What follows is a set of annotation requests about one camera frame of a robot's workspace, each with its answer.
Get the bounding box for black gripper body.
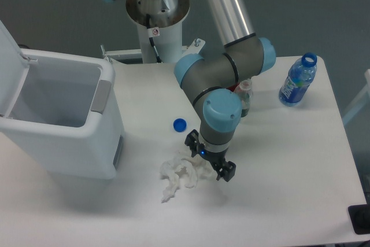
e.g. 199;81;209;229
197;145;228;172

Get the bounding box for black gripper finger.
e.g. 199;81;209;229
184;130;202;157
213;158;236;182

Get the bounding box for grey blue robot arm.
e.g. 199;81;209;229
106;0;276;181

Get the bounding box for long crumpled white paper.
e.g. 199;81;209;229
160;152;199;203

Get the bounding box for blue bottle cap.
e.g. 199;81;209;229
173;118;187;132

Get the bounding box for red soda can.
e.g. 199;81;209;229
228;84;238;92

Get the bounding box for clear green label bottle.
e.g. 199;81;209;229
234;79;253;117

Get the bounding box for blue plastic water bottle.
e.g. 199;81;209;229
279;52;317;107

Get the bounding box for white trash bin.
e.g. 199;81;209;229
1;26;124;179

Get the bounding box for black device at edge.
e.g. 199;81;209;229
348;204;369;235

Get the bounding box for white furniture at right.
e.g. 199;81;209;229
342;69;369;126

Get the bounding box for white metal base bracket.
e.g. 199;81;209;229
100;38;206;64

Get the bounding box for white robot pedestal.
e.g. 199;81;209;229
126;0;190;63

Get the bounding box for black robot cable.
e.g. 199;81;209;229
146;14;162;63

